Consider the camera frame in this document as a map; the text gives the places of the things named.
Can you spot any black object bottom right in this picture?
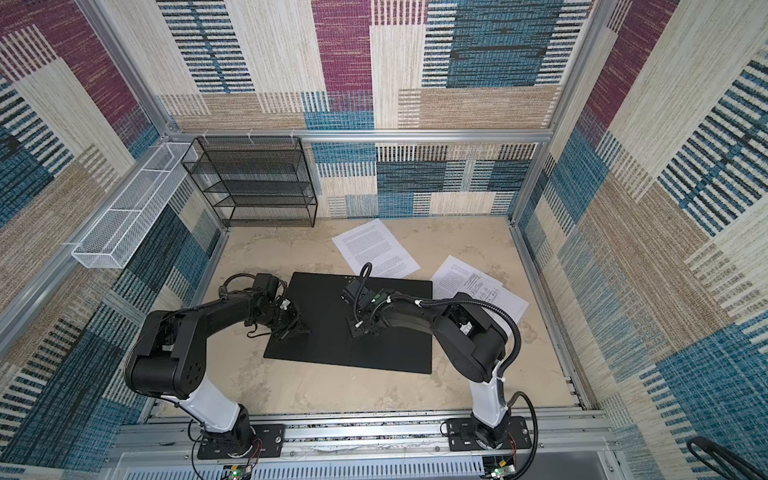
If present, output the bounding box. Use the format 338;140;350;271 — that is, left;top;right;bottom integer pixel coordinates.
686;436;767;480

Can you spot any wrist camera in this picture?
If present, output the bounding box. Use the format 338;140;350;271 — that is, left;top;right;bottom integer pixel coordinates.
252;273;287;301
342;279;376;308

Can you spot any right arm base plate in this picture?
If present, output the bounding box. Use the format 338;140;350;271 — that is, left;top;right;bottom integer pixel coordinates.
440;415;533;451

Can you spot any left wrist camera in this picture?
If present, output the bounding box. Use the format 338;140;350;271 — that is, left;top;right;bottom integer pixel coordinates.
252;273;287;301

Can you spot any white text paper sheet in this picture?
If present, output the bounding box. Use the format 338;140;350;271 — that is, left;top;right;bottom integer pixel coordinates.
332;219;420;279

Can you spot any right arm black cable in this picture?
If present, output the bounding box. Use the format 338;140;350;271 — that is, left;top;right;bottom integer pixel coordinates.
353;262;540;480

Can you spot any aluminium front rail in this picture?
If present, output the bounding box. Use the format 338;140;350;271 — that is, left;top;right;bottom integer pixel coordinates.
99;405;632;479

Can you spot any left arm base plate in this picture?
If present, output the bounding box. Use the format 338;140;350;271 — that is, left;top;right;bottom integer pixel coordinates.
195;424;286;460

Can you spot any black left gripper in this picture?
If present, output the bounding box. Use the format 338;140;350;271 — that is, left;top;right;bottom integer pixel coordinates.
255;304;310;343

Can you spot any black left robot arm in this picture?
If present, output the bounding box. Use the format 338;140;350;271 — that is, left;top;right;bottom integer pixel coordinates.
124;273;309;458

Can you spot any red folder black inside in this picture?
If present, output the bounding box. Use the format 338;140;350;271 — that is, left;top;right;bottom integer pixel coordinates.
264;272;432;374

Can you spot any white wire mesh basket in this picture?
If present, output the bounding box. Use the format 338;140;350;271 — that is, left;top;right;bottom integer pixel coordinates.
72;142;188;269

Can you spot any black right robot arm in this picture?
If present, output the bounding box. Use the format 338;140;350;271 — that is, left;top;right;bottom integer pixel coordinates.
341;285;521;449

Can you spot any white diagram paper sheet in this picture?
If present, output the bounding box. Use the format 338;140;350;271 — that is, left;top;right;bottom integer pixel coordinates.
433;284;529;324

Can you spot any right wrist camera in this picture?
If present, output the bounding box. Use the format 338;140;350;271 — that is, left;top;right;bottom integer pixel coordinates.
342;279;376;308

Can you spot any black wire mesh shelf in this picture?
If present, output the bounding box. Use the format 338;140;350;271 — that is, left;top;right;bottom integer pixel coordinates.
181;136;318;228

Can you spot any white paper sheet underneath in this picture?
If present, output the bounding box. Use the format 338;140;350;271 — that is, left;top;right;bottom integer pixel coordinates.
431;256;502;302

